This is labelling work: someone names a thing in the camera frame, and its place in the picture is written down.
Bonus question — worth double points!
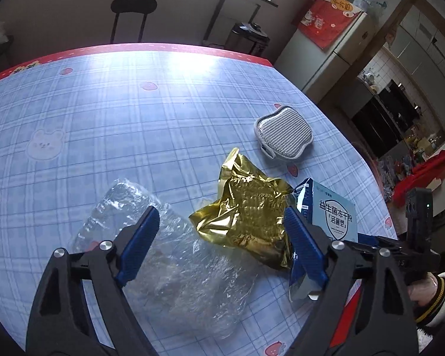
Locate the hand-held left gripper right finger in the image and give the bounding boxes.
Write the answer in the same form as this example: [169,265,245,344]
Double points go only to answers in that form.
[284,206,419,356]

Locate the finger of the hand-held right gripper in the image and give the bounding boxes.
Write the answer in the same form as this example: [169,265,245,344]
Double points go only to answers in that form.
[357,233,406,258]

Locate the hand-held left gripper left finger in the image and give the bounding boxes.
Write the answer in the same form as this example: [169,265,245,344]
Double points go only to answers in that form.
[27,205,161,356]

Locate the blue and white carton box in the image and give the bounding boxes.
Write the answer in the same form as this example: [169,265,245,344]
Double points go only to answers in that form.
[288,177,358,301]

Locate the clear plastic clamshell container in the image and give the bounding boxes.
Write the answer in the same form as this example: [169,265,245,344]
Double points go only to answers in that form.
[70,178,258,338]

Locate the gold foil wrapper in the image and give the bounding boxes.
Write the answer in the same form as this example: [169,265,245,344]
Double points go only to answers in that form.
[188,147,295,271]

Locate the person's right hand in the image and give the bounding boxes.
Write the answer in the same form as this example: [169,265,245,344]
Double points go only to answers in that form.
[407,272,438,306]

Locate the red cloth heap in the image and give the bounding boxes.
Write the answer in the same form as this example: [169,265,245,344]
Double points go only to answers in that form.
[391,148,445,204]

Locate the black built-in oven stove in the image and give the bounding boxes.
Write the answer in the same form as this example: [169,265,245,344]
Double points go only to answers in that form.
[350,80,419,158]

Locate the grey mesh scrubbing sponge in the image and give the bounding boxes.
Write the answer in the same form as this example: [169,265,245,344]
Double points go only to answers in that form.
[253,106,315,162]

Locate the blue checked tablecloth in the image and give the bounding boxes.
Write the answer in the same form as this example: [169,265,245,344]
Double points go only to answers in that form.
[0,49,399,356]

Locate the cream two-door refrigerator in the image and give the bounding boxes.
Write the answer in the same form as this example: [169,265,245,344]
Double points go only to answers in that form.
[274,11,377,97]

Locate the steel electric pressure cooker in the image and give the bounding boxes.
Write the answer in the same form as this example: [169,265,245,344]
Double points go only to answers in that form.
[230,22,271,58]

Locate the red printed refrigerator cover cloth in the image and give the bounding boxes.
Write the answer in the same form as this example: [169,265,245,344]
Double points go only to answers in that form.
[296,0,364,50]

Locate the black round stool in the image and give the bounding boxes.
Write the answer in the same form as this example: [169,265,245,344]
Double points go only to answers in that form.
[110,0,158,45]

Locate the brown wooden door frame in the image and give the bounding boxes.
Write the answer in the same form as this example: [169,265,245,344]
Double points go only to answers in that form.
[306,0,445,112]

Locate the grey kitchen wall cabinets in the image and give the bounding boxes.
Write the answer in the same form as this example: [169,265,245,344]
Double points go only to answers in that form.
[397,5,445,82]

